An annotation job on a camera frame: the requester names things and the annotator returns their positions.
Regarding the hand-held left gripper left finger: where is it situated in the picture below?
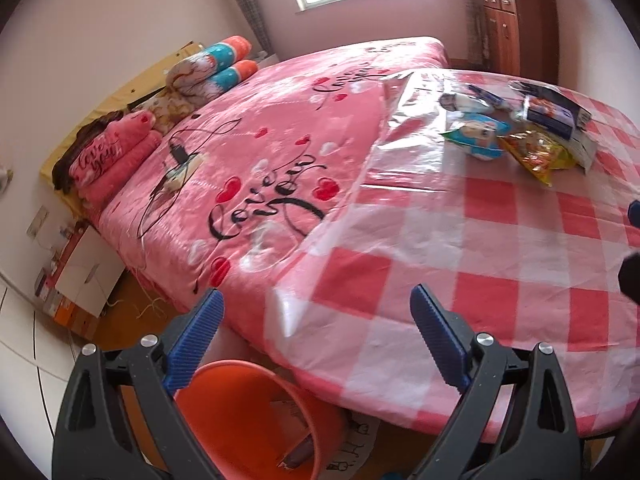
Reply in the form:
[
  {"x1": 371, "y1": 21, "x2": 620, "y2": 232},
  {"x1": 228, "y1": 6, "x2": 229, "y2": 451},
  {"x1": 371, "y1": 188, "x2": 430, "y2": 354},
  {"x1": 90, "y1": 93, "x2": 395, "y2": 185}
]
[{"x1": 52, "y1": 289, "x2": 226, "y2": 480}]

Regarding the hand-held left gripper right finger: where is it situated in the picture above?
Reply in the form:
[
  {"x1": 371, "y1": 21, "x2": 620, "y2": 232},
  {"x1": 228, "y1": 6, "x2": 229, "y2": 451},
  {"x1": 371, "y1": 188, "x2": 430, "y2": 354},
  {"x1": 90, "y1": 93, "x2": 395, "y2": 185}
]
[{"x1": 409, "y1": 284, "x2": 593, "y2": 480}]

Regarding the orange plastic bucket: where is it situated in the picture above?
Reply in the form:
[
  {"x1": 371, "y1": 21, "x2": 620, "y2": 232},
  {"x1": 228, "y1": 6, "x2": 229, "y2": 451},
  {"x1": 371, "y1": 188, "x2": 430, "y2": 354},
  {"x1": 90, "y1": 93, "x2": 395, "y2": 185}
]
[{"x1": 172, "y1": 360, "x2": 346, "y2": 480}]

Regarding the yellow noodle packet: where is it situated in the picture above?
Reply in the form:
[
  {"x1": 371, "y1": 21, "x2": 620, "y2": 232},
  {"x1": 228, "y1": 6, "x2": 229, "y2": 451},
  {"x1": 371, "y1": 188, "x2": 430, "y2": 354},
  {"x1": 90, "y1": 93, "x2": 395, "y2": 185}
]
[{"x1": 497, "y1": 130, "x2": 578, "y2": 188}]

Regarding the small blue box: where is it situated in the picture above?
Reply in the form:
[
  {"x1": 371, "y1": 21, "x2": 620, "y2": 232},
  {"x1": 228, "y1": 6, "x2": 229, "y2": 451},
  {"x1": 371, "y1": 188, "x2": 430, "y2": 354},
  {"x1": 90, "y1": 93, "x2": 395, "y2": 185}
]
[{"x1": 525, "y1": 85, "x2": 593, "y2": 138}]

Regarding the silver foil wrapper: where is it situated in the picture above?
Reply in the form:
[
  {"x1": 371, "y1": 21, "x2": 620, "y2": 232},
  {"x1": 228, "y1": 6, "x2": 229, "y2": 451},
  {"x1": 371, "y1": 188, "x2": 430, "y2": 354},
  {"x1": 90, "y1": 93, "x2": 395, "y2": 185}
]
[{"x1": 507, "y1": 80, "x2": 538, "y2": 123}]

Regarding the blue white snack packet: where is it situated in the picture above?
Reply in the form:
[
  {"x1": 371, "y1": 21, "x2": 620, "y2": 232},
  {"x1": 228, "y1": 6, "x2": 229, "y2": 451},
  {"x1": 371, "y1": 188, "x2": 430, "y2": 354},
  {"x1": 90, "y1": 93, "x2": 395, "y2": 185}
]
[{"x1": 442, "y1": 112, "x2": 513, "y2": 161}]

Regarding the blue white tube box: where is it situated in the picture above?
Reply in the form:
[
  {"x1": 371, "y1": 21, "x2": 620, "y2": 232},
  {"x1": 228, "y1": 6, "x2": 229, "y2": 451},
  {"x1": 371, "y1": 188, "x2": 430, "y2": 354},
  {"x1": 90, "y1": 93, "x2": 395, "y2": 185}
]
[{"x1": 467, "y1": 82, "x2": 516, "y2": 111}]

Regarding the white blue wrapper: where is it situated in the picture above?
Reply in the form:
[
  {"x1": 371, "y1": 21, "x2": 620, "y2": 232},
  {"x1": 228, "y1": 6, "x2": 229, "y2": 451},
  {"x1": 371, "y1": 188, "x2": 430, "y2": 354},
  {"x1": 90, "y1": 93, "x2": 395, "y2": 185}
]
[{"x1": 440, "y1": 91, "x2": 501, "y2": 116}]

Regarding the red white checked tablecloth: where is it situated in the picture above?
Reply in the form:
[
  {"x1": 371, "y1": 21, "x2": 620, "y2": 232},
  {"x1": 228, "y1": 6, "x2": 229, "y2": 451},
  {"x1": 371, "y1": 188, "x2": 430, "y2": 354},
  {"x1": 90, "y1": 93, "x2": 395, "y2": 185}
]
[{"x1": 265, "y1": 67, "x2": 640, "y2": 436}]

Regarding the white nightstand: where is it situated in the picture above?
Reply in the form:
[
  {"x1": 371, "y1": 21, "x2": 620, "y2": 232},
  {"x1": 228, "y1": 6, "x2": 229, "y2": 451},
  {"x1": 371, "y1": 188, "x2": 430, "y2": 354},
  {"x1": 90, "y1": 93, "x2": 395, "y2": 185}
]
[{"x1": 52, "y1": 222, "x2": 126, "y2": 318}]

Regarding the white printed stool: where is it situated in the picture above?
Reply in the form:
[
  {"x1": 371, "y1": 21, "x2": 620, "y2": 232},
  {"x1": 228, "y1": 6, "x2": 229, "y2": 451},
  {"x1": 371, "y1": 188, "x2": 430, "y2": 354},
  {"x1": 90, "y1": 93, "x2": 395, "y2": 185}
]
[{"x1": 270, "y1": 395, "x2": 383, "y2": 473}]

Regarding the orange box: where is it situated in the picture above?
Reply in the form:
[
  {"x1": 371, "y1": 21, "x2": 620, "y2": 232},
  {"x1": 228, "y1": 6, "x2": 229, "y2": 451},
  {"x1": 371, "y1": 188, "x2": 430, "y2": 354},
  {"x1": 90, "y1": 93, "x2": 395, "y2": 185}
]
[{"x1": 34, "y1": 287, "x2": 98, "y2": 333}]

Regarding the white shoe box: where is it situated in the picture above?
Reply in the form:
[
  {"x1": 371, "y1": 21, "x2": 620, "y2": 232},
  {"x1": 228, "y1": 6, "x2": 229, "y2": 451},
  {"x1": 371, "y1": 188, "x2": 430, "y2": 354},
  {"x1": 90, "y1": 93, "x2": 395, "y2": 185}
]
[{"x1": 35, "y1": 232, "x2": 83, "y2": 291}]

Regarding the white power strip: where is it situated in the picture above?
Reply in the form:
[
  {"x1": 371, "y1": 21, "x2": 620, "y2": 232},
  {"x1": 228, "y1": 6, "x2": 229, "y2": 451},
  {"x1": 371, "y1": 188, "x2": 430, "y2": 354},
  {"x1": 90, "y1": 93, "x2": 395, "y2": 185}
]
[{"x1": 162, "y1": 152, "x2": 208, "y2": 193}]

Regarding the white wardrobe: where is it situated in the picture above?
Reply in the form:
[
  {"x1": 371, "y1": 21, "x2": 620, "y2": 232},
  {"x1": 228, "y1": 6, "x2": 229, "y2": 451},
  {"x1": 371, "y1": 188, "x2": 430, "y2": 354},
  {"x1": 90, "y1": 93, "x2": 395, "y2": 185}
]
[{"x1": 0, "y1": 272, "x2": 81, "y2": 441}]

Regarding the folded pink blanket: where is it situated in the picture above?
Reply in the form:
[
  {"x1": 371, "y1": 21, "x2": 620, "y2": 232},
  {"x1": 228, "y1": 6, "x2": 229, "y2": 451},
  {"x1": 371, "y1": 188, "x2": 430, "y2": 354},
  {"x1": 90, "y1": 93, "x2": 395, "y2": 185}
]
[
  {"x1": 80, "y1": 130, "x2": 163, "y2": 211},
  {"x1": 67, "y1": 110, "x2": 156, "y2": 188}
]

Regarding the bed with pink blanket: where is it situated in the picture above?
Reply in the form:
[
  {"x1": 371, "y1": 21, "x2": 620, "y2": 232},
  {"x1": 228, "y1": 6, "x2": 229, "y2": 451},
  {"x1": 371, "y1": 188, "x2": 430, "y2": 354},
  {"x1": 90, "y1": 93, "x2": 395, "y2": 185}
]
[{"x1": 84, "y1": 36, "x2": 449, "y2": 361}]

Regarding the brown wooden cabinet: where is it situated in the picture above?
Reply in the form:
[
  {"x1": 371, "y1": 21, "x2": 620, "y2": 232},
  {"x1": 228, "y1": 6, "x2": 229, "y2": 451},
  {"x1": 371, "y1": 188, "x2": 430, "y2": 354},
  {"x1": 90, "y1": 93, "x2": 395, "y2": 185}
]
[{"x1": 480, "y1": 0, "x2": 560, "y2": 86}]

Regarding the dark brown fuzzy cloth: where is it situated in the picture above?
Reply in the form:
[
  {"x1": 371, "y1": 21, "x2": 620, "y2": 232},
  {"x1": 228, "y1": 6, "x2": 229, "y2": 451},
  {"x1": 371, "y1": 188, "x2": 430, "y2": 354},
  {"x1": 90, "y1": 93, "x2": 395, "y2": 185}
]
[{"x1": 52, "y1": 110, "x2": 126, "y2": 193}]

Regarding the beige floral pillow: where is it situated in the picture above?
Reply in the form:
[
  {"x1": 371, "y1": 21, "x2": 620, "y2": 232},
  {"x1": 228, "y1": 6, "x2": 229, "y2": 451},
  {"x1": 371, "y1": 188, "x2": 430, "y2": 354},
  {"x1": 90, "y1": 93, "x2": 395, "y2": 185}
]
[{"x1": 132, "y1": 87, "x2": 201, "y2": 136}]

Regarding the grey checked curtain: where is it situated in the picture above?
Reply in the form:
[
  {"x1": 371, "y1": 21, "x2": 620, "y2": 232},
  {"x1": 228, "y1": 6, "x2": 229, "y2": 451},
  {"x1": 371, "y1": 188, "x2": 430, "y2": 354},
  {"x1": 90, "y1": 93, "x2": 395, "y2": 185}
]
[
  {"x1": 232, "y1": 0, "x2": 273, "y2": 56},
  {"x1": 460, "y1": 0, "x2": 488, "y2": 68}
]

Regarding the rolled teal orange quilt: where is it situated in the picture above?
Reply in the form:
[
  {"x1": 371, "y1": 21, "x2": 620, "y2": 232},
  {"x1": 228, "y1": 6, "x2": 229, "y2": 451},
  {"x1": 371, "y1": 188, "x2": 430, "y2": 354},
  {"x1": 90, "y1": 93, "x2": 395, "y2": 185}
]
[
  {"x1": 172, "y1": 59, "x2": 260, "y2": 106},
  {"x1": 165, "y1": 35, "x2": 256, "y2": 86}
]

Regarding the yellow headboard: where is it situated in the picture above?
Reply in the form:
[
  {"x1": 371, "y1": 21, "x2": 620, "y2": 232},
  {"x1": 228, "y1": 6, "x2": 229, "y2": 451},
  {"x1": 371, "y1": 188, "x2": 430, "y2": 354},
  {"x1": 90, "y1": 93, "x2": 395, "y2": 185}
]
[{"x1": 40, "y1": 42, "x2": 211, "y2": 191}]

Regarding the white cord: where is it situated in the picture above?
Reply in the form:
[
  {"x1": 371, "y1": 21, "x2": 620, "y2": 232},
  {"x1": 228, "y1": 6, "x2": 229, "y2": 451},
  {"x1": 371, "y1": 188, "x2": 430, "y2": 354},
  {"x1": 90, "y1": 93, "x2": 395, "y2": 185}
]
[{"x1": 132, "y1": 260, "x2": 166, "y2": 321}]

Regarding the wall socket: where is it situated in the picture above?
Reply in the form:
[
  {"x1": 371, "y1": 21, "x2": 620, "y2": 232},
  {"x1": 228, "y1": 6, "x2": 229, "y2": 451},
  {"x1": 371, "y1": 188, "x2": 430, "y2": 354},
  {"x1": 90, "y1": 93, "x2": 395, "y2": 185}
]
[{"x1": 26, "y1": 206, "x2": 51, "y2": 238}]

